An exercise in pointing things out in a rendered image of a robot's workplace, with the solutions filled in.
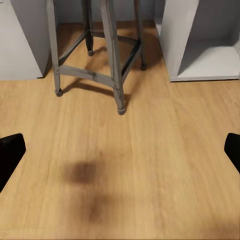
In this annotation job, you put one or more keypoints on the desk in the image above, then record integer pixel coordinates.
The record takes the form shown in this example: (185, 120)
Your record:
(200, 39)

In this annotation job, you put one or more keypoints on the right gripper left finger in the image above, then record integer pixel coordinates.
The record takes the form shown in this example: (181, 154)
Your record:
(12, 149)

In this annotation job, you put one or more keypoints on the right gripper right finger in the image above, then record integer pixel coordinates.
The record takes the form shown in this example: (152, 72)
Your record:
(232, 149)

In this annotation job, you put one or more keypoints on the taboret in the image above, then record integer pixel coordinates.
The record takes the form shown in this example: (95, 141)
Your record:
(118, 74)

